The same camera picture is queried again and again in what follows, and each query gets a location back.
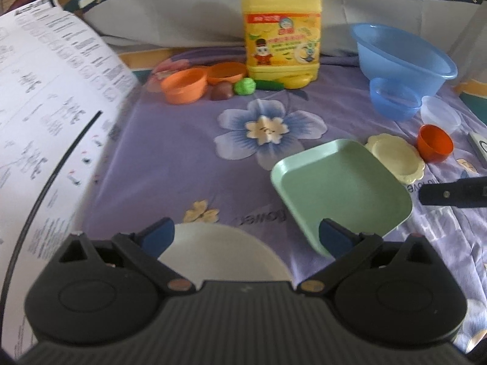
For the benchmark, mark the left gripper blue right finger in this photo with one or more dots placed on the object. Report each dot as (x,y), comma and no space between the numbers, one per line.
(351,251)

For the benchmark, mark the brown toy ball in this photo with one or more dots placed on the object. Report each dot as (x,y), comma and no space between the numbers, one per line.
(222,91)

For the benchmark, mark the orange measuring cup rear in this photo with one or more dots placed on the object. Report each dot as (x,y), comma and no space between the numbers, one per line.
(226,72)

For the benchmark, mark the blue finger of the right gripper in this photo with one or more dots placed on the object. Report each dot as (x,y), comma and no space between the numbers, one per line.
(463,193)

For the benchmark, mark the clear plastic bowl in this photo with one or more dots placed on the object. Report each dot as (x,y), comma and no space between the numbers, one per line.
(436,112)

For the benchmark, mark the orange measuring cup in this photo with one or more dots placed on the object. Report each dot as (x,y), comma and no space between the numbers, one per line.
(226,72)
(185,87)

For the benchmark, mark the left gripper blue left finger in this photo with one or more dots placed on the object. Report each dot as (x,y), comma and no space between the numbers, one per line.
(141,252)

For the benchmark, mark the white small device box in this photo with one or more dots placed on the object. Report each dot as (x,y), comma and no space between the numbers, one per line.
(479,144)

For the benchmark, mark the cream flower-shaped plate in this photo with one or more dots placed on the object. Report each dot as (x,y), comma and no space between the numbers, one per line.
(399,157)

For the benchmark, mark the purple floral tablecloth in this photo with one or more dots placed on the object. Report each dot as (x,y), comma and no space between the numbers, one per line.
(211,161)

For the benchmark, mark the small orange bowl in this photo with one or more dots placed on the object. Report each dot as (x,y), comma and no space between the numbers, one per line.
(434,144)

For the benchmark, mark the yellow toy lemon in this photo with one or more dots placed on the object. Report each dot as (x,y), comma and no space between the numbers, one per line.
(296,82)

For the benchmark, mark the green toy cucumber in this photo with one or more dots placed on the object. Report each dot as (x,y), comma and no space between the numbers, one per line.
(266,85)

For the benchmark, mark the large blue plastic basin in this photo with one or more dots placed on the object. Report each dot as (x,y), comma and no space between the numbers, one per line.
(388,52)

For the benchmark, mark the yellow detergent bottle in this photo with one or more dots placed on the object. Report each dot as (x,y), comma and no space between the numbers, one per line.
(282,38)

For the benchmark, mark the green toy ball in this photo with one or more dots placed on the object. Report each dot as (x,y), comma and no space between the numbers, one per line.
(245,87)

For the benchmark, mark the orange measuring cup front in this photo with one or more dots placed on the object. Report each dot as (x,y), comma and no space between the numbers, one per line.
(185,87)

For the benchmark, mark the green square plate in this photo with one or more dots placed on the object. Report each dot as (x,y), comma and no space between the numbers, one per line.
(343,181)

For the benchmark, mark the small blue plastic bowl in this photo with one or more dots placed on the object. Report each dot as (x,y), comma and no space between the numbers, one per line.
(394,100)

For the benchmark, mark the white printed instruction sheet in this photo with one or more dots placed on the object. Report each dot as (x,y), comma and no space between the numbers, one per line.
(65,96)

